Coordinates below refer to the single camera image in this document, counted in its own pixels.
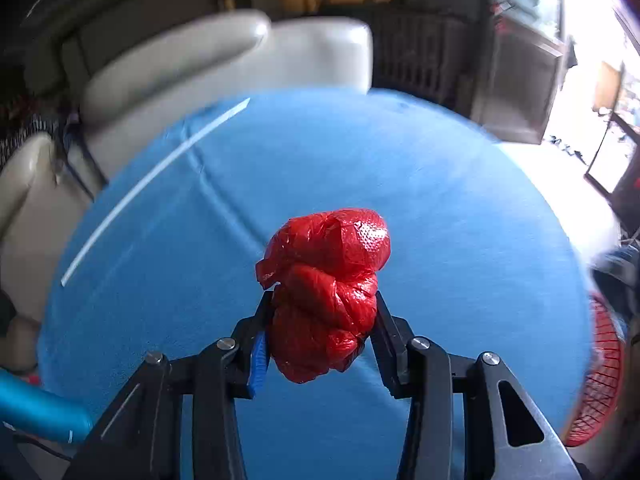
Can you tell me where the red plastic bag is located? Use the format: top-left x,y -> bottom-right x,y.
256,208 -> 390,384

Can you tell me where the red mesh trash basket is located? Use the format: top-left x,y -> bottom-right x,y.
564,292 -> 625,448

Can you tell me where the blue tablecloth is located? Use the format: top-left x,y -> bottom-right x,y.
38,90 -> 591,479

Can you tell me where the teal metal cylinder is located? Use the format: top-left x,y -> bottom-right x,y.
0,370 -> 93,444

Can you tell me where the beige leather sofa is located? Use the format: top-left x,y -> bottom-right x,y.
1,10 -> 373,375

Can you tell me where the wooden baby crib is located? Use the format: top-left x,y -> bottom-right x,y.
369,9 -> 476,107

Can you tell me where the brown wooden door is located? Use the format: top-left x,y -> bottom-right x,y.
471,0 -> 567,144

